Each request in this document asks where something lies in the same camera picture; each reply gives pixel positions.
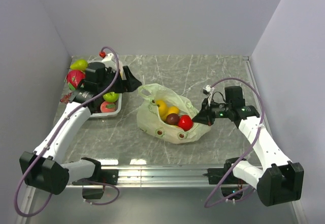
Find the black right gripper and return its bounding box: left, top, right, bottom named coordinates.
left=192, top=97, right=232, bottom=126

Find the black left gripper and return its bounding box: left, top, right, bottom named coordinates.
left=99, top=66, right=142, bottom=95

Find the shiny red fake apple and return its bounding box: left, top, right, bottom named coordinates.
left=177, top=115, right=193, bottom=131

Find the dark red fake plum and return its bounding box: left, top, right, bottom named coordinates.
left=166, top=113, right=180, bottom=125

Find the yellow fake lemon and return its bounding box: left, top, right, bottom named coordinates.
left=155, top=100, right=168, bottom=117

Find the pale green avocado plastic bag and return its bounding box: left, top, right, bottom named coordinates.
left=137, top=83, right=211, bottom=144

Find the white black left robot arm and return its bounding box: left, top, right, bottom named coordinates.
left=19, top=62, right=142, bottom=195

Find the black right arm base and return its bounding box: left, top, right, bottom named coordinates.
left=203, top=168, right=254, bottom=203

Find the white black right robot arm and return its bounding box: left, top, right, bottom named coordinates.
left=193, top=86, right=304, bottom=206

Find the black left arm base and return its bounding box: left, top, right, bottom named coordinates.
left=71, top=169, right=120, bottom=205

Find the green fake apple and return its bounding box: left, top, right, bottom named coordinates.
left=103, top=92, right=119, bottom=103

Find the pink flat fake peach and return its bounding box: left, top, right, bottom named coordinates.
left=100, top=101, right=116, bottom=113

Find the green yellow fake pear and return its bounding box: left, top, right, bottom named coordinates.
left=70, top=59, right=88, bottom=72

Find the pink fake dragon fruit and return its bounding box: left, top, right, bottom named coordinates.
left=66, top=70, right=85, bottom=91

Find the red fake grape bunch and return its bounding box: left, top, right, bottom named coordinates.
left=60, top=93, right=72, bottom=104

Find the white plastic fruit bin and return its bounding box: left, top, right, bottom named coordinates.
left=65, top=59, right=124, bottom=119

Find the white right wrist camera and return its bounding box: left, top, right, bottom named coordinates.
left=203, top=85, right=215, bottom=106

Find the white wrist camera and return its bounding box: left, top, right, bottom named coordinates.
left=203, top=85, right=215, bottom=106
left=101, top=53, right=116, bottom=70

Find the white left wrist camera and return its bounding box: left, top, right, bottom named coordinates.
left=101, top=53, right=116, bottom=70

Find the aluminium mounting rail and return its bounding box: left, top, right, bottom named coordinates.
left=27, top=165, right=295, bottom=188

